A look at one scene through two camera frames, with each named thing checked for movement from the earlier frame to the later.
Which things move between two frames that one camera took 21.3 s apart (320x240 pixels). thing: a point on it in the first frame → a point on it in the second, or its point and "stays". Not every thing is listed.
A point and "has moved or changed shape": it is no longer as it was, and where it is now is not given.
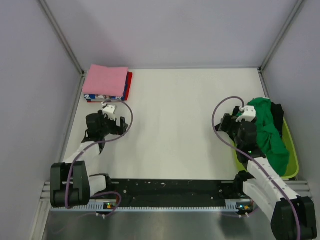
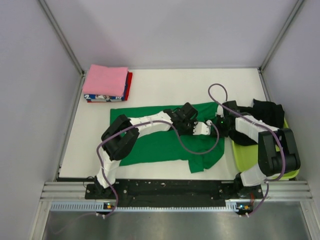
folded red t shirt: (129, 80) stays
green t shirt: (270, 140) has moved or changed shape
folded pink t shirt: (104, 80) stays
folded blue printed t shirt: (101, 97) stays
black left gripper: (116, 129) → (190, 132)
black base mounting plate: (174, 190) stays
